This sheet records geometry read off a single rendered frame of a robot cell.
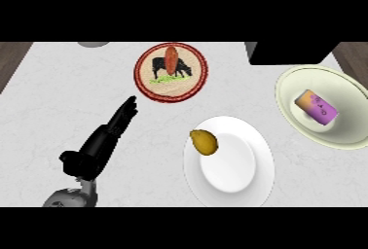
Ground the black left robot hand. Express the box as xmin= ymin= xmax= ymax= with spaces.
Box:
xmin=57 ymin=94 xmax=139 ymax=182

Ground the round red-rimmed cow plate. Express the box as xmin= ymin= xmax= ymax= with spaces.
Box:
xmin=131 ymin=42 xmax=210 ymax=104

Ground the white bowl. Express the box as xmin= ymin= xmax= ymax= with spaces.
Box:
xmin=183 ymin=115 xmax=276 ymax=208

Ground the purple and orange can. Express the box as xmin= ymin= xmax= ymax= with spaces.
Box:
xmin=292 ymin=89 xmax=340 ymax=126

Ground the pale green plate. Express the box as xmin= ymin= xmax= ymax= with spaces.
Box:
xmin=273 ymin=64 xmax=368 ymax=151

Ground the grey round object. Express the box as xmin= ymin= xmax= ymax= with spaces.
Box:
xmin=77 ymin=41 xmax=112 ymax=49

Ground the black appliance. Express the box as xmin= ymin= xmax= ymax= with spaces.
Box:
xmin=242 ymin=41 xmax=341 ymax=66

